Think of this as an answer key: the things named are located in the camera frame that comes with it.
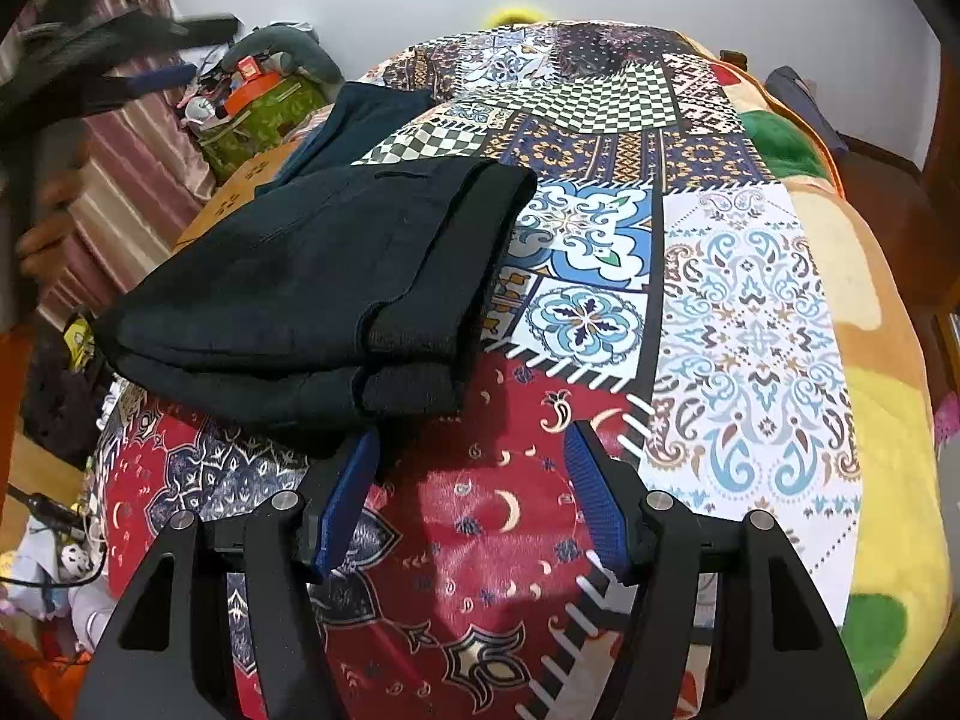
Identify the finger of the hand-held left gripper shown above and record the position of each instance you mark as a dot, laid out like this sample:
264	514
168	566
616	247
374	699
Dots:
210	28
157	79

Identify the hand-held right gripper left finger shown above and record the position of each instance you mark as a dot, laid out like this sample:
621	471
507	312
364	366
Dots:
349	495

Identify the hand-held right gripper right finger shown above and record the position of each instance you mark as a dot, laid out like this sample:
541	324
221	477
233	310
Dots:
596	510

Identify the black pants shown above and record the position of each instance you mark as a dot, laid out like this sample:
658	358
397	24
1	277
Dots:
315	277

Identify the person's left hand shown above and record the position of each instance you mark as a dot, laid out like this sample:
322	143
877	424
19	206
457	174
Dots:
49	240

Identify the orange box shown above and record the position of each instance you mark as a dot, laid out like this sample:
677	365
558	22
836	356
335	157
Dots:
251	92

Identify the striped red curtain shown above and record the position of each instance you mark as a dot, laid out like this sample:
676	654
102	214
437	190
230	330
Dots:
127	150

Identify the grey neck pillow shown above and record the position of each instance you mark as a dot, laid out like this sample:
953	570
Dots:
296	49

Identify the green fabric basket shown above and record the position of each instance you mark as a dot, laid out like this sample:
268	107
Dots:
255	127

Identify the wooden lap desk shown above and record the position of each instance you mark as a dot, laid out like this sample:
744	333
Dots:
225	199

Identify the dark teal garment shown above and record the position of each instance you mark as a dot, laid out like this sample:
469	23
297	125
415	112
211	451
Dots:
360	124

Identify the patchwork printed bedsheet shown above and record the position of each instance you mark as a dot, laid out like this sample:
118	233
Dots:
675	315

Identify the yellow green fleece blanket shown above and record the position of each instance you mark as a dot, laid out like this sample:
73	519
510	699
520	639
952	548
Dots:
877	405

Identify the grey bag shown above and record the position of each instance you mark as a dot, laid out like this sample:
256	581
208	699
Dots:
799	109

